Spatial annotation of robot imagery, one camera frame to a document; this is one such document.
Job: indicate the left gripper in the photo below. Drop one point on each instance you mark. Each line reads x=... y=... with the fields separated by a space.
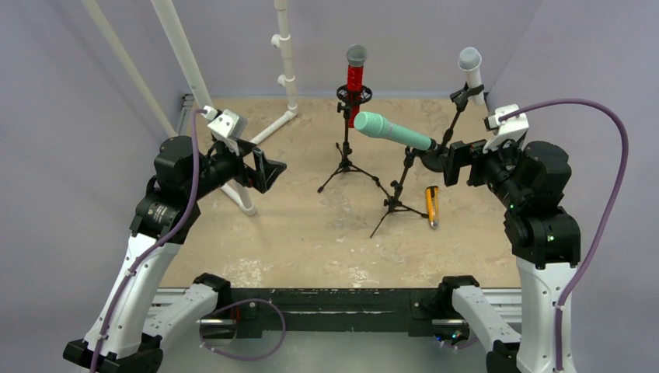
x=265 y=169

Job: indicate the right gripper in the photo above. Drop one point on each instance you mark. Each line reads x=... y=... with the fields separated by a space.
x=458 y=163

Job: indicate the black tripod stand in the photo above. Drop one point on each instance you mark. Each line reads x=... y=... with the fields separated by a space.
x=392 y=201
x=346 y=165

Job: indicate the teal toy microphone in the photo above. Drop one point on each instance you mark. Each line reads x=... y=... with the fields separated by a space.
x=374 y=125

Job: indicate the red glitter microphone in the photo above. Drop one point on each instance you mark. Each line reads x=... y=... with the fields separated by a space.
x=356 y=57

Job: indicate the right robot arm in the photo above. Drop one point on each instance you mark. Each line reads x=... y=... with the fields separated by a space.
x=546 y=241

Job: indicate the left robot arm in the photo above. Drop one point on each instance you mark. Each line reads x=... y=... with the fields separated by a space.
x=126 y=337

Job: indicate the black round-base mic stand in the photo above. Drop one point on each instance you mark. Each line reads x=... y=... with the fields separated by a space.
x=432 y=159

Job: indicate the white microphone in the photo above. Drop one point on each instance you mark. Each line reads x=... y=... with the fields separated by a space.
x=470 y=61

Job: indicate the yellow utility knife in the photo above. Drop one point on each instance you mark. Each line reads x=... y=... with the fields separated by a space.
x=432 y=206

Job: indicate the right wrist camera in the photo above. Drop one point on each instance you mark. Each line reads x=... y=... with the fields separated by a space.
x=512 y=129

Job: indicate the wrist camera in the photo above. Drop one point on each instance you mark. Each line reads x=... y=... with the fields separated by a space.
x=226 y=126
x=512 y=129

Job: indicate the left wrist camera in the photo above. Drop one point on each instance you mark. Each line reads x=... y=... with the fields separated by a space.
x=226 y=126

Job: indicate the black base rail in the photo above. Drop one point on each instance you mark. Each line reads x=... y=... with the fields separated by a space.
x=416 y=312

